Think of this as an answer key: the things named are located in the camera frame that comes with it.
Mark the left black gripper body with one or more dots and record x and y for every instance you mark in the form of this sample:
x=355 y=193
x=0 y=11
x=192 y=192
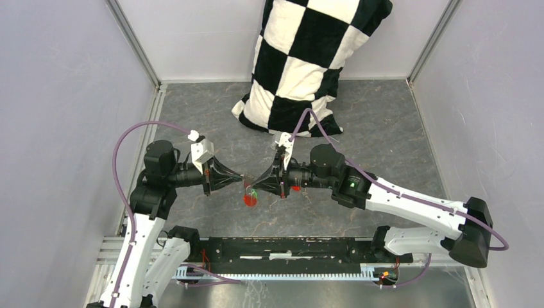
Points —
x=206 y=169

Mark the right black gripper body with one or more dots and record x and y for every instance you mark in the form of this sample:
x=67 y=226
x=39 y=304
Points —
x=285 y=178

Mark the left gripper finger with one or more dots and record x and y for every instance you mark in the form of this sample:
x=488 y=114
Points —
x=218 y=182
x=220 y=169

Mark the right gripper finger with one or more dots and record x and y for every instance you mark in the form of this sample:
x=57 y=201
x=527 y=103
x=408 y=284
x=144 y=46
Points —
x=268 y=186
x=271 y=175

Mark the metal key holder red handle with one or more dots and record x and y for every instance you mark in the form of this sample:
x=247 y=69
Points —
x=248 y=200

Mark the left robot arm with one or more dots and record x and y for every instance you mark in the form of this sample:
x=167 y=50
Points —
x=137 y=281

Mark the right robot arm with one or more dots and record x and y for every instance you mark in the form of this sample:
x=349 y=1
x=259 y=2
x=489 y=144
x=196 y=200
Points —
x=462 y=230

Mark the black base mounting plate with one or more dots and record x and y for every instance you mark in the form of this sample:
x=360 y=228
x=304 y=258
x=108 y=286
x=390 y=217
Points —
x=291 y=255

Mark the black white checkered pillow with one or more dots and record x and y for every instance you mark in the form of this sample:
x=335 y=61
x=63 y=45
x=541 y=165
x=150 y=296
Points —
x=299 y=55

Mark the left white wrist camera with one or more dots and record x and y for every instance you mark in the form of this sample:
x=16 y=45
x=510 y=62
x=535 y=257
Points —
x=202 y=150

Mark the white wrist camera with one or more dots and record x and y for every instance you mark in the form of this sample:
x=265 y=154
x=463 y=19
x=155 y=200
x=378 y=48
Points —
x=202 y=150
x=284 y=139

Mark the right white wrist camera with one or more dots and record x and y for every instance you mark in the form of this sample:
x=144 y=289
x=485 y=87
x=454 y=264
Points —
x=284 y=139

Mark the white slotted cable duct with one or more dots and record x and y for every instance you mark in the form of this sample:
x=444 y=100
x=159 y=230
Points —
x=365 y=274

